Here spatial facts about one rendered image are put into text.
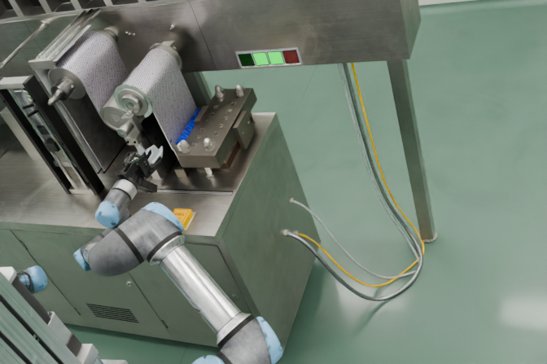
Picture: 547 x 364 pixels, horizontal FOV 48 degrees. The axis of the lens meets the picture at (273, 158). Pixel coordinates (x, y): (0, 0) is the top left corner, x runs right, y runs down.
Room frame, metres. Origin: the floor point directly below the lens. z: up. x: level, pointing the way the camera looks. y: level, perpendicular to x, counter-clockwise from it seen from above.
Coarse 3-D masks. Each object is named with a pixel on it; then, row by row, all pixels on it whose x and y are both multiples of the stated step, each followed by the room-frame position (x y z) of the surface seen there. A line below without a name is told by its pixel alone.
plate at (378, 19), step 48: (192, 0) 2.11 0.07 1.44; (240, 0) 2.00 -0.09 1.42; (288, 0) 1.91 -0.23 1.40; (336, 0) 1.82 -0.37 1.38; (384, 0) 1.74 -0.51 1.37; (0, 48) 2.65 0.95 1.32; (144, 48) 2.26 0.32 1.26; (192, 48) 2.14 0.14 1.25; (240, 48) 2.04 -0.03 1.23; (336, 48) 1.84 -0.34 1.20; (384, 48) 1.76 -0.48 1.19
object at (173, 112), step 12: (180, 84) 2.05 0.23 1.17; (168, 96) 1.97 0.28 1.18; (180, 96) 2.03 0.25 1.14; (156, 108) 1.90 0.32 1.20; (168, 108) 1.95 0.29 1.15; (180, 108) 2.00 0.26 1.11; (192, 108) 2.06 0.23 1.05; (168, 120) 1.93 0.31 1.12; (180, 120) 1.98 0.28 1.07; (168, 132) 1.90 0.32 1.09; (180, 132) 1.95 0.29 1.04
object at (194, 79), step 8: (184, 72) 2.19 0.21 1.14; (192, 72) 2.17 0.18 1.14; (192, 80) 2.18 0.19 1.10; (200, 80) 2.19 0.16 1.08; (192, 88) 2.19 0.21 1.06; (200, 88) 2.17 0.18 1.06; (48, 96) 2.60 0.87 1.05; (192, 96) 2.20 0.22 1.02; (200, 96) 2.18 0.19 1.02; (208, 96) 2.20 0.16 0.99; (200, 104) 2.19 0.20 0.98; (64, 120) 2.60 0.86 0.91
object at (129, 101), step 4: (124, 96) 1.90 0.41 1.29; (128, 96) 1.89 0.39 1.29; (132, 96) 1.89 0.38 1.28; (120, 100) 1.91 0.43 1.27; (124, 100) 1.90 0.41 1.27; (128, 100) 1.89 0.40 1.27; (132, 100) 1.88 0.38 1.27; (136, 100) 1.88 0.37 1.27; (124, 104) 1.91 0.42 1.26; (128, 104) 1.90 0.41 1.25; (132, 104) 1.89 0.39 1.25; (136, 104) 1.88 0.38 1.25; (140, 104) 1.88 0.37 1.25; (124, 108) 1.91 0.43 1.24; (128, 108) 1.90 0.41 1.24; (132, 108) 1.90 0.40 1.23; (136, 108) 1.88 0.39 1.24; (140, 108) 1.88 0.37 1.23; (136, 112) 1.89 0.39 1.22
